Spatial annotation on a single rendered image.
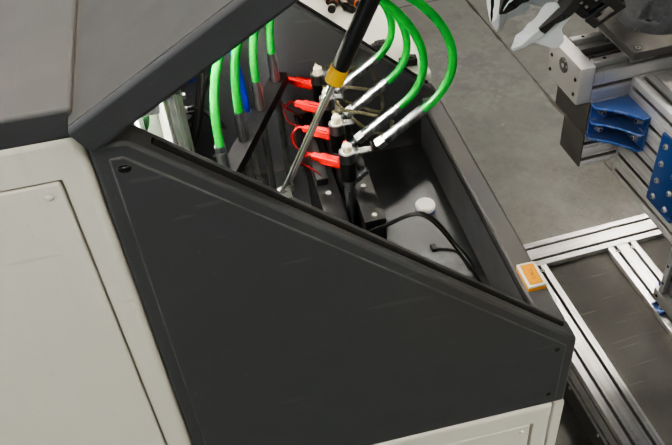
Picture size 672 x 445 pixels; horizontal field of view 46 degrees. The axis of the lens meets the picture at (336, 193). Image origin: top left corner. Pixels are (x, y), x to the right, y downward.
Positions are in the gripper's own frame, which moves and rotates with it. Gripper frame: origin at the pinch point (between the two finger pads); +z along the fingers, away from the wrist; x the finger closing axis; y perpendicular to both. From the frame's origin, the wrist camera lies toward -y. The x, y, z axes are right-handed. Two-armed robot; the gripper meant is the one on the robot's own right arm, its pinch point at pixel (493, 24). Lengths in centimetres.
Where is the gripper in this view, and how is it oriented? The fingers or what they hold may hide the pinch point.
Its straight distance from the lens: 139.2
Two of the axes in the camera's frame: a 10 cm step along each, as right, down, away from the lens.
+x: -2.2, -6.4, 7.4
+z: 0.7, 7.4, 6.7
